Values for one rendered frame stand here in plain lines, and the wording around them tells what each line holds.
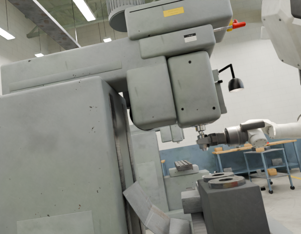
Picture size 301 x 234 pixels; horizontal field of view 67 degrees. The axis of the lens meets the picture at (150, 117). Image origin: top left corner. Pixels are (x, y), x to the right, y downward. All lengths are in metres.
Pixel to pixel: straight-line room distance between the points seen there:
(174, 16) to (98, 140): 0.63
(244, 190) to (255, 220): 0.07
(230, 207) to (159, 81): 0.61
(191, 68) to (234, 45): 7.50
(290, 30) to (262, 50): 7.87
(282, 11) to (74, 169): 0.86
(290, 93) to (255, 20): 2.71
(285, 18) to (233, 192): 0.50
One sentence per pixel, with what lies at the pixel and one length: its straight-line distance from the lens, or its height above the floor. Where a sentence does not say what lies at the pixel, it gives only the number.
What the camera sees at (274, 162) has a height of 0.33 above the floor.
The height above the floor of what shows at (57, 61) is 1.71.
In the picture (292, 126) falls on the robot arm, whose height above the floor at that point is 1.23.
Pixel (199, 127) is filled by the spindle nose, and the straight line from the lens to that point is 1.06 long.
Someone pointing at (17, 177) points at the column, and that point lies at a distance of 1.06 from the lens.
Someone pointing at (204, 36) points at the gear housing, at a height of 1.67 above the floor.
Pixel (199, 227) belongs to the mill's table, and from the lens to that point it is 0.95.
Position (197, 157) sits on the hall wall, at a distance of 7.60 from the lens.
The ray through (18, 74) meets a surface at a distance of 1.27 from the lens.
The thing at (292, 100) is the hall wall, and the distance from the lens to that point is 8.52.
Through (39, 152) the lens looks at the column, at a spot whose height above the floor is 1.30.
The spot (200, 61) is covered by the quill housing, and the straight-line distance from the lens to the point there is 1.05.
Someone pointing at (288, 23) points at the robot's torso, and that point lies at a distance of 0.80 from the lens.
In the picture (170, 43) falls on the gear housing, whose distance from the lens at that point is 1.05.
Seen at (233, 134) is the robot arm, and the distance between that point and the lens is 1.06.
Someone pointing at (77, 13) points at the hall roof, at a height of 6.18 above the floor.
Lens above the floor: 1.23
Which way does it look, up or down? 8 degrees up
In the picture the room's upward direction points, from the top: 10 degrees counter-clockwise
